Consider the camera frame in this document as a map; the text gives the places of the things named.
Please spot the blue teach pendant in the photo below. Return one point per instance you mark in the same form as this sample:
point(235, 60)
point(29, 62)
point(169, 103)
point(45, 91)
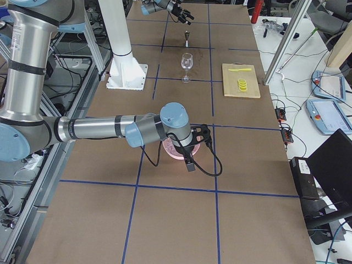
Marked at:
point(328, 116)
point(328, 85)

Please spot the bamboo cutting board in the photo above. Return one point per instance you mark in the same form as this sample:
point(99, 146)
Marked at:
point(230, 81)

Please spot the blue teach pendant far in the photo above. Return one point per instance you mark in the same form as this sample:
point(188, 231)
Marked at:
point(328, 85)

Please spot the red fire extinguisher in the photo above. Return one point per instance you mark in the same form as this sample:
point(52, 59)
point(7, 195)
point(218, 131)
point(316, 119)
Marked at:
point(257, 11)

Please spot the pink bowl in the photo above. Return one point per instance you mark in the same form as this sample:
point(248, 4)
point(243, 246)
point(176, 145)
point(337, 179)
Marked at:
point(170, 149)

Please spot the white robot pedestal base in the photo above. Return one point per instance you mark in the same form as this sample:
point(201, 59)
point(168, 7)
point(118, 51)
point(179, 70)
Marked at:
point(125, 73)

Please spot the steel jigger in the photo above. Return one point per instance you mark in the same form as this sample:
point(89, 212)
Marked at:
point(187, 34)

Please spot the yellow plastic knife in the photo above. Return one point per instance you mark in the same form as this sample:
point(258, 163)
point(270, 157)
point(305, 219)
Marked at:
point(240, 70)

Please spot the black laptop monitor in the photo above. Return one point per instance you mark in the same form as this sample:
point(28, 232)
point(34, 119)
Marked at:
point(330, 164)

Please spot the clear wine glass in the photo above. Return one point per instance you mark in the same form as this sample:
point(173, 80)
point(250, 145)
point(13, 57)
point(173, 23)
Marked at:
point(186, 64)

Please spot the aluminium frame post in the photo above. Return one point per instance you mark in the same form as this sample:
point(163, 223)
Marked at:
point(299, 13)

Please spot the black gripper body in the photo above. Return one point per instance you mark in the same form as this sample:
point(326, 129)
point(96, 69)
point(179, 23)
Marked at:
point(176, 8)
point(186, 150)

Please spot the green handled reacher stick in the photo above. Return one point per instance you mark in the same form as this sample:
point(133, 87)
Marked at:
point(279, 70)

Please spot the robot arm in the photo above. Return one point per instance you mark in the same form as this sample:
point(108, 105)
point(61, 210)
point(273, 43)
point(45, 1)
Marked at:
point(149, 7)
point(25, 131)

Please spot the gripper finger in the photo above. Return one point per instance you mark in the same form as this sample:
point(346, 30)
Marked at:
point(184, 20)
point(187, 14)

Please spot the wooden plank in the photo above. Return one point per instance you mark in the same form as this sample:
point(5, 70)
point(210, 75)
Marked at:
point(341, 50)

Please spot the blue teach pendant near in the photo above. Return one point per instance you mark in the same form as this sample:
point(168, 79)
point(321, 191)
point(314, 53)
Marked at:
point(328, 116)

